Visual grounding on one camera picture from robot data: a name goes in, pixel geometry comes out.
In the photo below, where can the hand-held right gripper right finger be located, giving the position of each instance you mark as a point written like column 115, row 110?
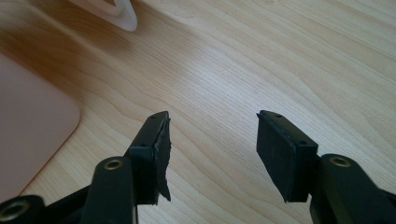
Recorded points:
column 285, row 158

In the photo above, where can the pink mat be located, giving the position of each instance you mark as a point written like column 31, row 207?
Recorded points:
column 29, row 124

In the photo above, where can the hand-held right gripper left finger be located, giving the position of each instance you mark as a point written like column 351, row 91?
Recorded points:
column 148, row 161

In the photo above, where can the white plastic tray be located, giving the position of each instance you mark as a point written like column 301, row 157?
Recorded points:
column 120, row 14

